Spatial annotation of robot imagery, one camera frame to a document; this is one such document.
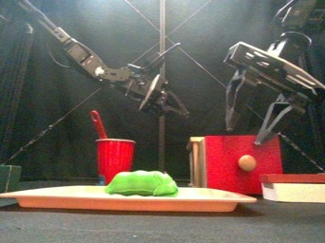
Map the thin diagonal brace rod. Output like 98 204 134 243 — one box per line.
0 0 213 166
123 0 325 174

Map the red wooden box with knob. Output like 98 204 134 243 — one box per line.
187 135 285 196

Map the red ribbed plastic cup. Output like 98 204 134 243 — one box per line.
95 138 138 186

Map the red and white flat box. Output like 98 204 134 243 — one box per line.
259 173 325 204

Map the green crumpled cloth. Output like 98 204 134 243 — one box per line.
104 170 181 197

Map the peach plastic tray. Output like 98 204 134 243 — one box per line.
0 184 258 214

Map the dark green box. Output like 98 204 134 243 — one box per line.
0 164 23 194

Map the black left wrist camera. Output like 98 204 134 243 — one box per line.
142 42 182 70

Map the red plastic utensil handle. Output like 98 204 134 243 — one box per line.
88 109 110 140

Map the vertical metal frame pole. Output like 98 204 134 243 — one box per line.
158 0 167 174

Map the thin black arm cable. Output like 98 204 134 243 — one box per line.
47 42 72 69

